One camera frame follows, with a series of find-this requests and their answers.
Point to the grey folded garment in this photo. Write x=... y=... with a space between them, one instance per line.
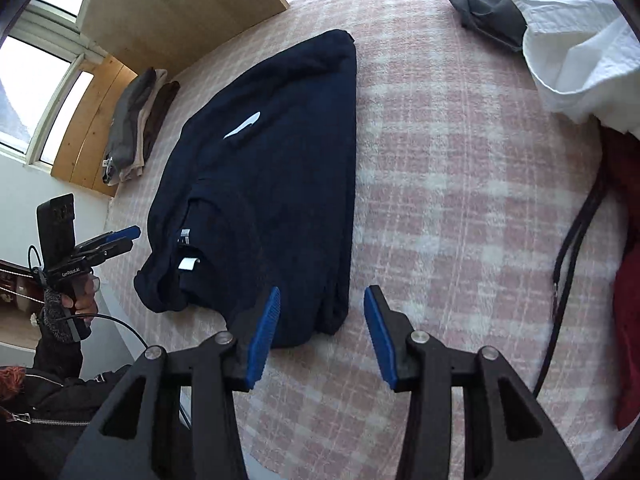
x=125 y=125

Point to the pine wood panel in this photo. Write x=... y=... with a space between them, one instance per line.
x=85 y=150

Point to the person's left hand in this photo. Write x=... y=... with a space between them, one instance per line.
x=55 y=315

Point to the black belt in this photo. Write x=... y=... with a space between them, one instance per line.
x=575 y=240

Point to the person's black jacket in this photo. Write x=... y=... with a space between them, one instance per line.
x=40 y=440

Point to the black garment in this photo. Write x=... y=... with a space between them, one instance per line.
x=485 y=15

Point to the person's left forearm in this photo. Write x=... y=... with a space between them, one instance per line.
x=57 y=360

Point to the brown folded garment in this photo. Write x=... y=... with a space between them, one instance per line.
x=160 y=115

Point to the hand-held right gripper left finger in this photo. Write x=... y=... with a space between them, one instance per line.
x=262 y=340

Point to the dark red velvet garment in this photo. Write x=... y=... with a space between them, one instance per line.
x=627 y=310

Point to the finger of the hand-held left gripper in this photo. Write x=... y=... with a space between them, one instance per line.
x=125 y=233
x=112 y=249

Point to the pink checked blanket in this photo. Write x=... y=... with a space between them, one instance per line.
x=450 y=210

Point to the white framed window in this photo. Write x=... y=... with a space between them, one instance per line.
x=25 y=85

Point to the brown wooden shelf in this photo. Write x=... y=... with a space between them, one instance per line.
x=20 y=305

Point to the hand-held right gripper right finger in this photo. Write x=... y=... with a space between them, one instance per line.
x=382 y=340

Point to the navy blue shorts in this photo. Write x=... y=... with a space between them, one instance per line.
x=275 y=185

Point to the white shirt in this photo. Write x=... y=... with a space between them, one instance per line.
x=575 y=50

